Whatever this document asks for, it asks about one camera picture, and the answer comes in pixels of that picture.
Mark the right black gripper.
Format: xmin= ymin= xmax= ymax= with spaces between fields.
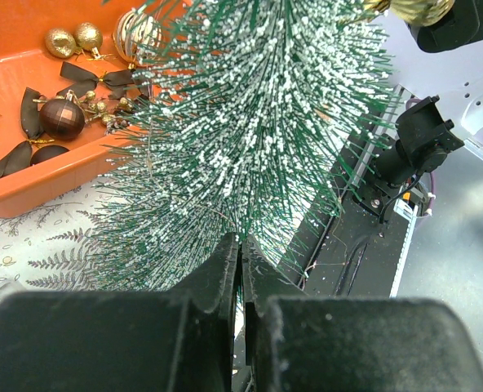
xmin=405 ymin=0 xmax=483 ymax=53

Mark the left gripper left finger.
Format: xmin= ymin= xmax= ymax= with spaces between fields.
xmin=0 ymin=234 xmax=239 ymax=391

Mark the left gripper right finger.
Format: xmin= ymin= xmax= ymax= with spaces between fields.
xmin=241 ymin=237 xmax=483 ymax=391

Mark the gold flower ornament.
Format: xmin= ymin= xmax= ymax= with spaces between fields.
xmin=364 ymin=0 xmax=455 ymax=27

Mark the small frosted christmas tree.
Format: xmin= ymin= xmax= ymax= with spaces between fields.
xmin=94 ymin=1 xmax=392 ymax=291

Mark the brown ribbon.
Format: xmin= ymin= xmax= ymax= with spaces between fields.
xmin=0 ymin=62 xmax=152 ymax=179

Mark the orange plastic tray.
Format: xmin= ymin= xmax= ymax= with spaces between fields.
xmin=0 ymin=0 xmax=193 ymax=219

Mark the small gold bauble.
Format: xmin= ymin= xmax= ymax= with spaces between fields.
xmin=73 ymin=22 xmax=104 ymax=60
xmin=44 ymin=28 xmax=78 ymax=59

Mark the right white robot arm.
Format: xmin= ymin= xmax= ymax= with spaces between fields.
xmin=377 ymin=1 xmax=483 ymax=160

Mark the brown bauble near tree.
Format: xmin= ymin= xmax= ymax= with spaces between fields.
xmin=30 ymin=145 xmax=69 ymax=166

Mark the floral patterned table mat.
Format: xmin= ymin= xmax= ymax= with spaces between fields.
xmin=0 ymin=183 xmax=113 ymax=303

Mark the brown matte bauble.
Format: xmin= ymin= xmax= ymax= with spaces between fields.
xmin=38 ymin=91 xmax=86 ymax=141

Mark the large gold striped bauble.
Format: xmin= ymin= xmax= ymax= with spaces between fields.
xmin=112 ymin=8 xmax=162 ymax=67

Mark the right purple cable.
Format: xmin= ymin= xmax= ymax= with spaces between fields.
xmin=404 ymin=96 xmax=438 ymax=225

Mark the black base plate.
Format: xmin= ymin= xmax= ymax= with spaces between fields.
xmin=286 ymin=93 xmax=414 ymax=299

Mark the white slotted cable duct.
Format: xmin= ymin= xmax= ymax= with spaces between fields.
xmin=389 ymin=200 xmax=419 ymax=298

